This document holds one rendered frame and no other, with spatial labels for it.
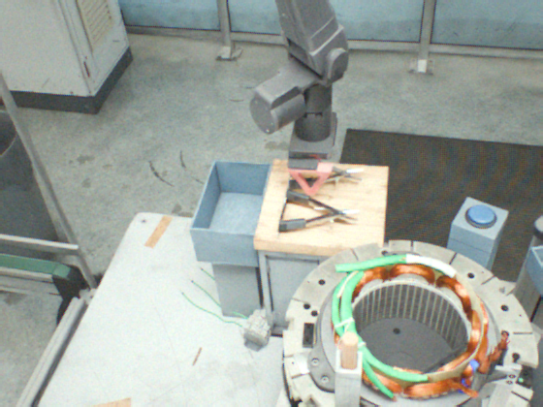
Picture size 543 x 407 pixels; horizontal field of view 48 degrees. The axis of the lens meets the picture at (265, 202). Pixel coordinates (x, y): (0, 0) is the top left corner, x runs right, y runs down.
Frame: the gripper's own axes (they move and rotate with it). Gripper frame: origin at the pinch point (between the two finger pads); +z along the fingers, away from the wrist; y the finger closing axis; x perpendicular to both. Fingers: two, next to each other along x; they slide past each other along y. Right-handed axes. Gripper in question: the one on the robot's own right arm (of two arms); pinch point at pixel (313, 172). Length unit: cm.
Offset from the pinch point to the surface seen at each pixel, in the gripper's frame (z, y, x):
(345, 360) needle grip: -10.8, 40.4, 8.1
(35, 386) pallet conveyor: 40, 25, -53
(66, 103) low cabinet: 104, -148, -138
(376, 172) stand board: 2.0, -3.3, 10.4
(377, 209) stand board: 2.1, 5.3, 10.9
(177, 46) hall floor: 108, -208, -99
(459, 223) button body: 5.1, 4.0, 24.1
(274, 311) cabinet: 23.3, 12.5, -5.8
